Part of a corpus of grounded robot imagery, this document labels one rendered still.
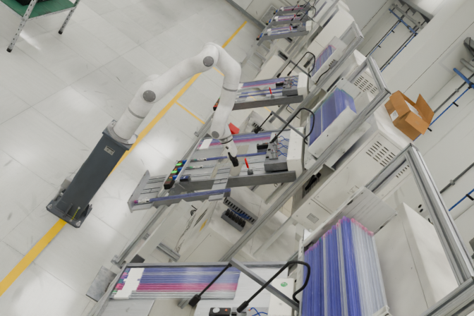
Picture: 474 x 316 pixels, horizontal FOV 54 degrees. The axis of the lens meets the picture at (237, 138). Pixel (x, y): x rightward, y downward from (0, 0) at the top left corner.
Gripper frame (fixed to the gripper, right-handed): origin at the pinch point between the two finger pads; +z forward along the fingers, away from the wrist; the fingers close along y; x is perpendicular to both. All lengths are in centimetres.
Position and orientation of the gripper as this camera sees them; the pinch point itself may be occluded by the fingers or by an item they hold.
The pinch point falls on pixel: (235, 162)
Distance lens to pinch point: 285.8
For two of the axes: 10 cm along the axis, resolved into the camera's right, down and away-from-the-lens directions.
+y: 1.6, -3.8, 9.1
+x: -9.2, 2.7, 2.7
